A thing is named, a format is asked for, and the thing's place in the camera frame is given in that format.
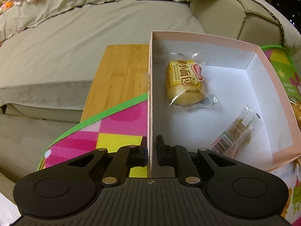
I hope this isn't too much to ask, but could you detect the small bread yellow packet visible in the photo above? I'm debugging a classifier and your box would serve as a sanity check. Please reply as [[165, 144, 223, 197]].
[[161, 52, 218, 109]]

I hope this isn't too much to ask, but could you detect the clear wrapped snack bar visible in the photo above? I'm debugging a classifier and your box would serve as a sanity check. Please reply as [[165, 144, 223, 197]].
[[210, 105, 262, 159]]

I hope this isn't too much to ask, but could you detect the bamboo wooden board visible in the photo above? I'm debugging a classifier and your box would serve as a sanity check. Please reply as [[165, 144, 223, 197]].
[[81, 44, 149, 121]]

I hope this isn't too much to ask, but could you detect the olive green pillow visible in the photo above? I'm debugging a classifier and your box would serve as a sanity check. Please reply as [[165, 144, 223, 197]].
[[190, 0, 285, 46]]

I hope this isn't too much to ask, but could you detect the colourful cartoon play mat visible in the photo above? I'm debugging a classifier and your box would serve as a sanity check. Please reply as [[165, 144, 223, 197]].
[[37, 44, 301, 226]]

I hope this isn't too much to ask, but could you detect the pink cardboard box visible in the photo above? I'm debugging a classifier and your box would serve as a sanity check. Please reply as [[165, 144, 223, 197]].
[[148, 31, 300, 176]]

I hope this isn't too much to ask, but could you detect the orange toy on bed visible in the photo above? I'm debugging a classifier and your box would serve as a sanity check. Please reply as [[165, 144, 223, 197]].
[[0, 0, 15, 13]]

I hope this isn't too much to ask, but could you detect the wrapped round bread bun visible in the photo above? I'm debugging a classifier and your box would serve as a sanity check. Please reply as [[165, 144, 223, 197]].
[[289, 97, 301, 130]]

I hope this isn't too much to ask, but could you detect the olive green bed sheet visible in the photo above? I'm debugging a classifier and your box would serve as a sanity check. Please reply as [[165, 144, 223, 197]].
[[0, 0, 301, 203]]

